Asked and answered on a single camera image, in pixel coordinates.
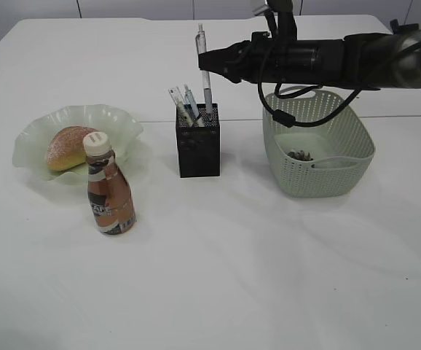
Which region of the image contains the brown coffee bottle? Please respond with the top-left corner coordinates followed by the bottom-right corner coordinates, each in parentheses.
top-left (83, 131), bottom-right (136, 236)

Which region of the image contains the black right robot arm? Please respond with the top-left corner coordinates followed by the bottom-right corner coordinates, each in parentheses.
top-left (198, 29), bottom-right (421, 90)

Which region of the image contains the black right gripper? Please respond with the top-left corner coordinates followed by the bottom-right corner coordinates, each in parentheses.
top-left (198, 31), bottom-right (298, 84)

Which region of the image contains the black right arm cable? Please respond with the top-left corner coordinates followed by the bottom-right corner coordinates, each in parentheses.
top-left (256, 31), bottom-right (421, 128)

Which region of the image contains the pale green woven basket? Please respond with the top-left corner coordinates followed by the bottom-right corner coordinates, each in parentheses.
top-left (262, 107), bottom-right (375, 198)

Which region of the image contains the black mesh pen holder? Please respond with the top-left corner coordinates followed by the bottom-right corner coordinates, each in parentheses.
top-left (176, 103), bottom-right (221, 178)

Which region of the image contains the grey white pen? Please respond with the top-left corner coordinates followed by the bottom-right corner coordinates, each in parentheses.
top-left (195, 22), bottom-right (214, 116)

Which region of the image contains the light blue pen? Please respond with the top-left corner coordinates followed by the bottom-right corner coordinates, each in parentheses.
top-left (184, 84), bottom-right (199, 112)

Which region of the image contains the paper ball grey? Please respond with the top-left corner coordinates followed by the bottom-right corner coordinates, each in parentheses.
top-left (299, 151), bottom-right (313, 161)

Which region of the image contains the cream green ballpoint pen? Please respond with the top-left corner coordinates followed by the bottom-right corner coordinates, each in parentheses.
top-left (193, 109), bottom-right (205, 128)

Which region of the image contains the paper ball pink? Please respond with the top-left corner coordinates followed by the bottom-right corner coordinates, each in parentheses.
top-left (287, 149), bottom-right (305, 161)

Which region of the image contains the sugared bread roll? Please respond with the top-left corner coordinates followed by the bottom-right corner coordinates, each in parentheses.
top-left (46, 126), bottom-right (97, 171)

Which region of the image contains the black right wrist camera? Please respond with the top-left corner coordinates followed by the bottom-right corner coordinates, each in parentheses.
top-left (251, 0), bottom-right (297, 40)

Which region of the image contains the clear plastic ruler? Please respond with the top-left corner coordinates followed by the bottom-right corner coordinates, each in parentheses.
top-left (168, 87), bottom-right (194, 127)

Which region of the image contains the pale green wavy plate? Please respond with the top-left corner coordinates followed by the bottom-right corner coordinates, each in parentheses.
top-left (12, 104), bottom-right (143, 184)

